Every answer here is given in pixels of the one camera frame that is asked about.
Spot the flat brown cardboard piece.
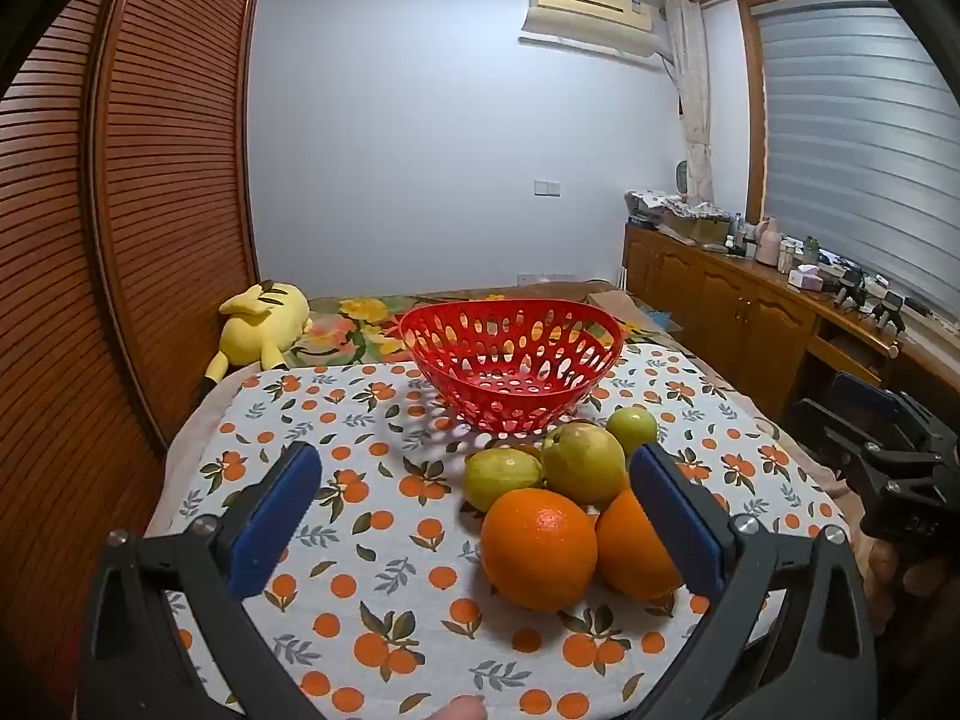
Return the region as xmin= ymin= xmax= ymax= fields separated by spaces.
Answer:
xmin=585 ymin=289 xmax=683 ymax=340

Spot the white patterned curtain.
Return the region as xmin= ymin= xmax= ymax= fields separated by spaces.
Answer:
xmin=664 ymin=0 xmax=713 ymax=203

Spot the brown louvered wooden wardrobe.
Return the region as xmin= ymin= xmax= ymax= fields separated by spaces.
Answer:
xmin=0 ymin=0 xmax=262 ymax=720

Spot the person's left hand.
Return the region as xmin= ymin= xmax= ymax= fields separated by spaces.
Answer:
xmin=431 ymin=694 xmax=488 ymax=720

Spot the grey window blind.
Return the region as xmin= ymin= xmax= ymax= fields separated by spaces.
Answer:
xmin=754 ymin=0 xmax=960 ymax=316

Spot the green apple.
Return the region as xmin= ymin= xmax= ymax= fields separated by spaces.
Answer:
xmin=605 ymin=406 xmax=659 ymax=458

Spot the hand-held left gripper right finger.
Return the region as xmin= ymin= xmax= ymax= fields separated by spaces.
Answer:
xmin=628 ymin=441 xmax=880 ymax=720

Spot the patterned cloth bundle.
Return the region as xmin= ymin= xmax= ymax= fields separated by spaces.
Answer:
xmin=626 ymin=187 xmax=728 ymax=220

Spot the yellow plush toy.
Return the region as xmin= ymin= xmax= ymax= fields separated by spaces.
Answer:
xmin=199 ymin=279 xmax=314 ymax=397

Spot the wall air conditioner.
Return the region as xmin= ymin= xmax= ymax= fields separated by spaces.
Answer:
xmin=520 ymin=0 xmax=661 ymax=59

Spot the large orange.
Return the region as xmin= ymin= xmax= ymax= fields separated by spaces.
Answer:
xmin=480 ymin=487 xmax=599 ymax=613
xmin=595 ymin=489 xmax=685 ymax=601

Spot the orange-print white tablecloth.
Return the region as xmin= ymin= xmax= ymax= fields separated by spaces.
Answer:
xmin=142 ymin=349 xmax=848 ymax=720

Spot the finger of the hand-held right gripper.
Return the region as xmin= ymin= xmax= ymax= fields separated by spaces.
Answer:
xmin=793 ymin=396 xmax=890 ymax=492
xmin=823 ymin=371 xmax=912 ymax=436

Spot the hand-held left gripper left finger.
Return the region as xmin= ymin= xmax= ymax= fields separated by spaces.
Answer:
xmin=79 ymin=441 xmax=331 ymax=720

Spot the red perforated plastic basket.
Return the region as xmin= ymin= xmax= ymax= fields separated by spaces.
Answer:
xmin=399 ymin=298 xmax=625 ymax=434

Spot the wooden sideboard cabinet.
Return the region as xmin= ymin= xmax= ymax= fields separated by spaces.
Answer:
xmin=622 ymin=221 xmax=960 ymax=440

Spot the person's right hand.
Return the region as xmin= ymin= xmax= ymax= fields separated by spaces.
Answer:
xmin=861 ymin=538 xmax=960 ymax=635

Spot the cardboard box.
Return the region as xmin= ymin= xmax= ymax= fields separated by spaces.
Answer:
xmin=660 ymin=211 xmax=733 ymax=245

